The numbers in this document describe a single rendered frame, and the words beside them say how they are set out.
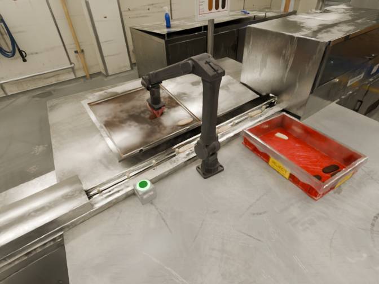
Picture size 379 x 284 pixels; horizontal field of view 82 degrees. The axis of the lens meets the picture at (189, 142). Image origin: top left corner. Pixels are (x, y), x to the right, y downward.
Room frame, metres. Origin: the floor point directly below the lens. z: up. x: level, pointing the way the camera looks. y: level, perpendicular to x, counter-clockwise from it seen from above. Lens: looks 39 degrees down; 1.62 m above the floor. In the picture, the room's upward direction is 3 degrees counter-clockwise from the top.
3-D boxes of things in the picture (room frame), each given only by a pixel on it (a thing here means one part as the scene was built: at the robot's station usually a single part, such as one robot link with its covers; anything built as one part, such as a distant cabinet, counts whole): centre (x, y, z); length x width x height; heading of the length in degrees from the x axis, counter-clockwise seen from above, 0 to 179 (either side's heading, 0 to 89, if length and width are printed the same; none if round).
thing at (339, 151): (0.82, -0.54, 0.87); 0.49 x 0.34 x 0.10; 29
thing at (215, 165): (0.76, -0.10, 0.86); 0.12 x 0.09 x 0.08; 119
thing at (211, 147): (0.77, -0.08, 0.94); 0.09 x 0.05 x 0.10; 38
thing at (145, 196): (0.61, 0.21, 0.84); 0.08 x 0.08 x 0.11; 35
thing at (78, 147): (1.50, 0.06, 0.41); 1.80 x 1.16 x 0.82; 119
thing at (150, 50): (3.70, -0.26, 0.51); 1.93 x 1.05 x 1.02; 125
